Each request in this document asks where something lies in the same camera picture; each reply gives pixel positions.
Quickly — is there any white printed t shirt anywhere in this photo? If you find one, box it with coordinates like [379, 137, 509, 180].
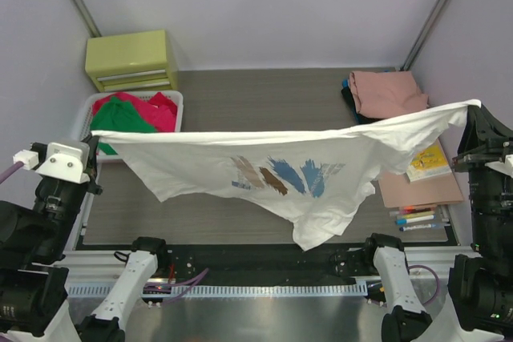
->
[94, 99, 482, 251]

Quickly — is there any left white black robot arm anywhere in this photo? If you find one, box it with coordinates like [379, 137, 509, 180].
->
[1, 135, 170, 341]

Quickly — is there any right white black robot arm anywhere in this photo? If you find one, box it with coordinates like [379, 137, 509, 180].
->
[363, 107, 512, 341]

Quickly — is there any green t shirt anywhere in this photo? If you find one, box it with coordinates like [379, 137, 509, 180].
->
[89, 95, 157, 133]

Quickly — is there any white plastic basket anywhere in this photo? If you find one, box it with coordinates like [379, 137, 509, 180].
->
[71, 91, 184, 139]

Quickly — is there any yellow picture book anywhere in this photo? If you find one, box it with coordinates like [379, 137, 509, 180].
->
[406, 142, 451, 183]

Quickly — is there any red t shirt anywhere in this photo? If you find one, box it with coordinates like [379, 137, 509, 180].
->
[105, 92, 178, 132]

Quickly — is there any yellow-green drawer box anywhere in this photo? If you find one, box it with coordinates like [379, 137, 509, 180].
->
[85, 30, 179, 92]

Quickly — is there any brown cardboard sheet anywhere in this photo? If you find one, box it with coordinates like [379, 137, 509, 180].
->
[378, 170, 463, 208]

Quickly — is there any yellow marker pen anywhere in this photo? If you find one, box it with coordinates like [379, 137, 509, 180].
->
[396, 211, 434, 220]

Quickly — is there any dark blue marker pen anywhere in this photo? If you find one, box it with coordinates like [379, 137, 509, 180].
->
[399, 223, 450, 232]

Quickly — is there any red marker pen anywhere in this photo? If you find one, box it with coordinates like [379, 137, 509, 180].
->
[389, 206, 437, 216]

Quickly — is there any pink folded t shirt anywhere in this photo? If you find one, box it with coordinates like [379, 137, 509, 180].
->
[349, 71, 428, 119]

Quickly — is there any black folded t shirt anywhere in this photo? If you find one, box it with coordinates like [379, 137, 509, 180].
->
[341, 78, 378, 124]

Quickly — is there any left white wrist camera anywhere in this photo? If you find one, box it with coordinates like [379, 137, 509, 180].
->
[13, 139, 91, 184]

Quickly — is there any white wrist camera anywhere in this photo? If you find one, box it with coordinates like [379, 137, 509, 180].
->
[13, 139, 91, 184]
[486, 155, 513, 178]

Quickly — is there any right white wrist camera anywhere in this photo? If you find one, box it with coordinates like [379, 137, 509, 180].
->
[486, 155, 513, 178]

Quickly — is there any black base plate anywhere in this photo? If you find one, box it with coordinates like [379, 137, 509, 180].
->
[152, 243, 378, 287]

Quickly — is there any white slotted cable duct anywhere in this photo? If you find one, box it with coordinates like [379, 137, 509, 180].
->
[67, 281, 368, 299]

